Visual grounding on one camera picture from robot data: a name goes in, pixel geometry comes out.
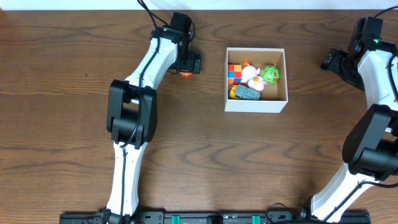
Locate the orange round gear toy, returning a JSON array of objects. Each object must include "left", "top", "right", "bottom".
[{"left": 179, "top": 72, "right": 193, "bottom": 78}]

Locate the multicoloured block cube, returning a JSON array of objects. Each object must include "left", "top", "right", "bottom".
[{"left": 227, "top": 64, "right": 242, "bottom": 85}]

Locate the grey yellow toy truck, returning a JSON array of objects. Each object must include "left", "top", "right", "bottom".
[{"left": 229, "top": 85, "right": 261, "bottom": 100}]

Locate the green polyhedral dice ball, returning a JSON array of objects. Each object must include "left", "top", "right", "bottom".
[{"left": 260, "top": 65, "right": 279, "bottom": 85}]

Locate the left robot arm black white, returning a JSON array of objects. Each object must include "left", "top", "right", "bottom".
[{"left": 103, "top": 26, "right": 201, "bottom": 223}]

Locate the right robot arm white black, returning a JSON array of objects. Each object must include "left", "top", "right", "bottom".
[{"left": 310, "top": 32, "right": 397, "bottom": 223}]

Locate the white cardboard box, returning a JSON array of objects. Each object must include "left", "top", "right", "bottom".
[{"left": 224, "top": 47, "right": 288, "bottom": 113}]

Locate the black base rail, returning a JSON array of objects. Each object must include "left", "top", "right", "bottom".
[{"left": 58, "top": 210, "right": 371, "bottom": 224}]

